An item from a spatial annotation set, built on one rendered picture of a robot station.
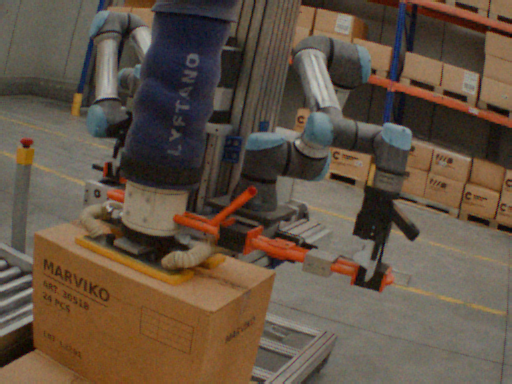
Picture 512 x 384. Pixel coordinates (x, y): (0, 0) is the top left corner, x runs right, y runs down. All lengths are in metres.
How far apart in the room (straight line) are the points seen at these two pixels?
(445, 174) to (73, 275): 7.22
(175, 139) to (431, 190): 7.15
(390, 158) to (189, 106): 0.50
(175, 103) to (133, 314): 0.53
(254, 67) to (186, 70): 0.70
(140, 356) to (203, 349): 0.20
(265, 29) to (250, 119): 0.34
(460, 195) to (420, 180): 0.67
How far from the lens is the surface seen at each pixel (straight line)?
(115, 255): 1.62
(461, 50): 9.86
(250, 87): 2.21
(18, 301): 2.22
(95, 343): 1.70
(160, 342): 1.55
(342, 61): 1.79
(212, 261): 1.71
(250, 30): 2.23
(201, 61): 1.55
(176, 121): 1.55
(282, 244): 1.54
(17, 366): 1.79
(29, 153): 2.60
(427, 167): 8.52
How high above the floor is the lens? 1.52
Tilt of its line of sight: 12 degrees down
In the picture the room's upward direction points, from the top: 11 degrees clockwise
